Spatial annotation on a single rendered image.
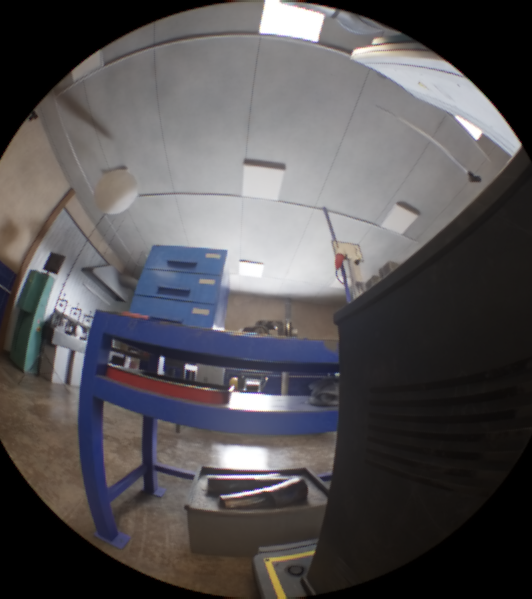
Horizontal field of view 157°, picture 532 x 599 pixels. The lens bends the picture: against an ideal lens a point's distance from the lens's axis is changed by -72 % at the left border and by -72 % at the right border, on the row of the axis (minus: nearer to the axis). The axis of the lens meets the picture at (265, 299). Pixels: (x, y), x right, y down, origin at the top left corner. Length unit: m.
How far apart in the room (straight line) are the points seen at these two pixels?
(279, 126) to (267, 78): 0.68
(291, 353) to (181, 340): 0.28
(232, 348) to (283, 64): 2.66
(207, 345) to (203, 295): 0.29
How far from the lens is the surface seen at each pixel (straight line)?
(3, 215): 4.22
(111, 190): 3.29
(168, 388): 0.54
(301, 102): 2.69
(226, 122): 2.81
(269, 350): 0.48
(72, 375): 3.85
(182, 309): 0.73
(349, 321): 0.25
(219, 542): 0.86
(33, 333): 3.50
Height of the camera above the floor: 0.74
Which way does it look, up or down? 24 degrees up
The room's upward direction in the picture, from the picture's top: 4 degrees clockwise
